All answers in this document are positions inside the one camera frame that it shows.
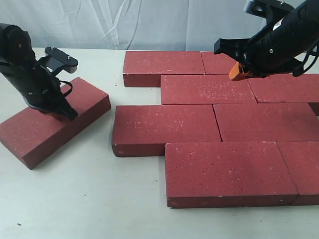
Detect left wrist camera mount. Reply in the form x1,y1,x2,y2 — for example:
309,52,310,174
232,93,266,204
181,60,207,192
38,46,79,76

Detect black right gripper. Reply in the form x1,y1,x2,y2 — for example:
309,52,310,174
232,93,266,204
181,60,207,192
214,27,308,81

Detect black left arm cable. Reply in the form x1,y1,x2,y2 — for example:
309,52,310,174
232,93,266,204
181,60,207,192
58,80,73,98

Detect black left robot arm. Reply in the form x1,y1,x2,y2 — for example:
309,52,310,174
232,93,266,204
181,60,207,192
0,23,78,120

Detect third row red brick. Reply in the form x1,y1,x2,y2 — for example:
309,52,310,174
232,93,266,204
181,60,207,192
213,103,319,142

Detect right middle row brick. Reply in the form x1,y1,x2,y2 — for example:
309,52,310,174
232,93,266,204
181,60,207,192
248,74,319,116

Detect speckled red brick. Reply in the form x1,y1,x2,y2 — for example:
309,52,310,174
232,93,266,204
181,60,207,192
160,75,257,105

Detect back right row brick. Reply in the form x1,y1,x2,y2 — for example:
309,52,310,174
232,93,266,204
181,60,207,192
201,51,236,75

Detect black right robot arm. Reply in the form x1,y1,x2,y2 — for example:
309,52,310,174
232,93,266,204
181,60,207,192
213,0,319,81

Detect back left row brick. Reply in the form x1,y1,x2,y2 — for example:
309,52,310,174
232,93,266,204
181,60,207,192
123,51,205,87

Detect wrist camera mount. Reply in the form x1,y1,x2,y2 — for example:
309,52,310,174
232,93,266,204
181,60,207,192
243,0,295,25
38,46,79,76

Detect blue white backdrop curtain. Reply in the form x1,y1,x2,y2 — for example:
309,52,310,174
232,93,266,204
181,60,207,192
0,0,266,51

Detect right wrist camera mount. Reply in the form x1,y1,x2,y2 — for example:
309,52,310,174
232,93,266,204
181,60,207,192
243,0,295,25

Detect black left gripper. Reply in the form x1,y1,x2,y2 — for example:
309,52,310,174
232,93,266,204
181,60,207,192
4,61,78,121

